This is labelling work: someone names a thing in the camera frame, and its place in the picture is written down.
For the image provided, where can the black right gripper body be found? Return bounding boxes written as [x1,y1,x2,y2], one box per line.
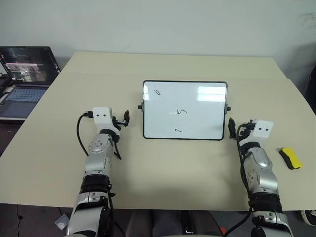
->
[238,119,255,140]

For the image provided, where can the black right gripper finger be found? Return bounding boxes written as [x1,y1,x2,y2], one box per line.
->
[229,118,237,139]

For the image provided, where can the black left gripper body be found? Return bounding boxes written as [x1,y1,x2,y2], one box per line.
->
[111,115,125,131]

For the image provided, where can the yellow and black eraser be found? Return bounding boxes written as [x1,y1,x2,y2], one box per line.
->
[278,147,304,171]

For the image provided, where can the black-framed tabletop whiteboard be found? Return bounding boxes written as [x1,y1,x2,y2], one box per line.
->
[137,79,232,141]

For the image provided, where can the black office chair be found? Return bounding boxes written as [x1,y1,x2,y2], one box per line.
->
[302,41,316,107]

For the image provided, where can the clear plastic piece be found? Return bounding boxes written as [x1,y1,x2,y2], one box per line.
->
[55,214,69,229]

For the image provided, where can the open dark laptop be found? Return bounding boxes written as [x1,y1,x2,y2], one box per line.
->
[0,46,61,124]

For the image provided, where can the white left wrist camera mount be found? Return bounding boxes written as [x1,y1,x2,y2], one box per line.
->
[92,107,113,132]

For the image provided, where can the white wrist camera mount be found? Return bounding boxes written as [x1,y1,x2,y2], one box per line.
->
[240,119,274,146]
[92,107,113,132]

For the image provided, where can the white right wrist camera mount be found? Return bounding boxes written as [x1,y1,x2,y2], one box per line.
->
[240,119,274,146]

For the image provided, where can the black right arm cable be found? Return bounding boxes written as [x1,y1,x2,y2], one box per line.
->
[226,123,254,235]

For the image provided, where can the black tangled cables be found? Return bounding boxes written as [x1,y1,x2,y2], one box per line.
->
[0,73,13,105]

